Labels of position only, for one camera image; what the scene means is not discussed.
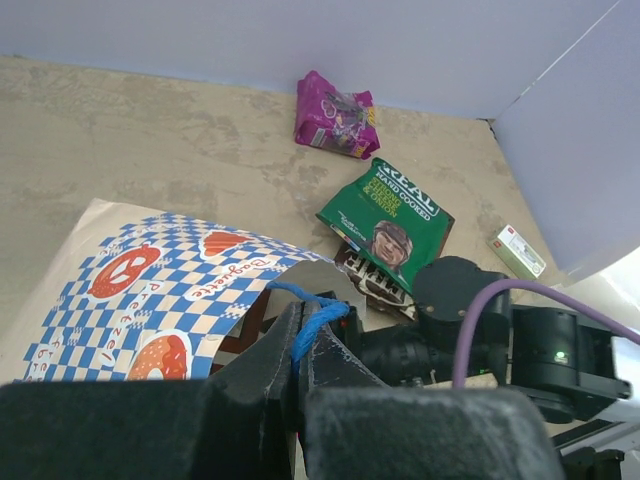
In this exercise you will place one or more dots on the brown sea salt chips bag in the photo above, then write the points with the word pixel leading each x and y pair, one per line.
pixel 379 289

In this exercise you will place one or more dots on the cream cylindrical appliance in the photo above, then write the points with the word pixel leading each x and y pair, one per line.
pixel 618 277

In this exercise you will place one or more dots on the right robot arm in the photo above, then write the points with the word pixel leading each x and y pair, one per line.
pixel 488 331

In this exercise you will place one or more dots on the red snack packet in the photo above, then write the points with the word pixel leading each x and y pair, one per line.
pixel 250 328

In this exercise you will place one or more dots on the purple candy snack bag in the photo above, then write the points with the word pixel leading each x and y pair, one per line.
pixel 328 119

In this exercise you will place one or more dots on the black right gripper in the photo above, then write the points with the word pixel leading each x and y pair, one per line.
pixel 342 352

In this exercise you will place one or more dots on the green snack box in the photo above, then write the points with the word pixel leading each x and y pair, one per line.
pixel 390 221

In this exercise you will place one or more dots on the blue checkered paper bag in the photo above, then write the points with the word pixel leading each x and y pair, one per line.
pixel 136 294

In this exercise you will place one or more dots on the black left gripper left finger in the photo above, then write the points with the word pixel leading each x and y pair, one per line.
pixel 235 424

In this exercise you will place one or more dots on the small green white box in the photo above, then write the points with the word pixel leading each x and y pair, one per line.
pixel 517 254

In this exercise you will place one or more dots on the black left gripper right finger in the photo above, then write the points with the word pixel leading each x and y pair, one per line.
pixel 358 428

